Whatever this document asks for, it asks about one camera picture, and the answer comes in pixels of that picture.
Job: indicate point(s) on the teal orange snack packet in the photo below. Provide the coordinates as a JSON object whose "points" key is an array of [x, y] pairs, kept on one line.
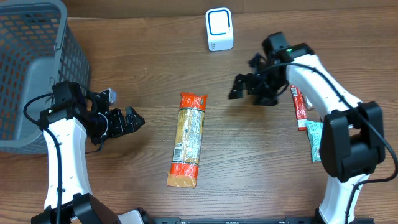
{"points": [[314, 131]]}

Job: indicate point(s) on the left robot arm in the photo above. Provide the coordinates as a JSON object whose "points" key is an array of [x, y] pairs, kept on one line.
{"points": [[66, 125]]}

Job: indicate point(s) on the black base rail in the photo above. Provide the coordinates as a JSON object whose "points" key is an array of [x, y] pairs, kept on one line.
{"points": [[286, 220]]}

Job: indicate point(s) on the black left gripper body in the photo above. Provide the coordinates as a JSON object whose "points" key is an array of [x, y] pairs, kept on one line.
{"points": [[123, 121]]}

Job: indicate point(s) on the white barcode scanner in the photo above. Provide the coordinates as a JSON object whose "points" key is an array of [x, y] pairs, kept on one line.
{"points": [[219, 29]]}

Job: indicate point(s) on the grey plastic mesh basket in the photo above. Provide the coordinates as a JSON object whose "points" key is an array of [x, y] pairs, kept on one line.
{"points": [[38, 50]]}

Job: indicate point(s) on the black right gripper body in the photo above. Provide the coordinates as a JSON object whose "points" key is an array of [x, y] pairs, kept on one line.
{"points": [[263, 85]]}

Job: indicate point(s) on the thin red snack stick pack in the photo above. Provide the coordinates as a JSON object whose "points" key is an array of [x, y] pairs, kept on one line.
{"points": [[300, 109]]}

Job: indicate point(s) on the long red orange spaghetti pack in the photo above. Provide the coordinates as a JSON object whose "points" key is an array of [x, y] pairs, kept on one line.
{"points": [[187, 147]]}

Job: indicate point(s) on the small orange snack box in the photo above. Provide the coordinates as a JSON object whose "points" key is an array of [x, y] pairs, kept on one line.
{"points": [[308, 103]]}

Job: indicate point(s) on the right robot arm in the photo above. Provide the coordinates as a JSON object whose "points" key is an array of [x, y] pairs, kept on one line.
{"points": [[351, 142]]}

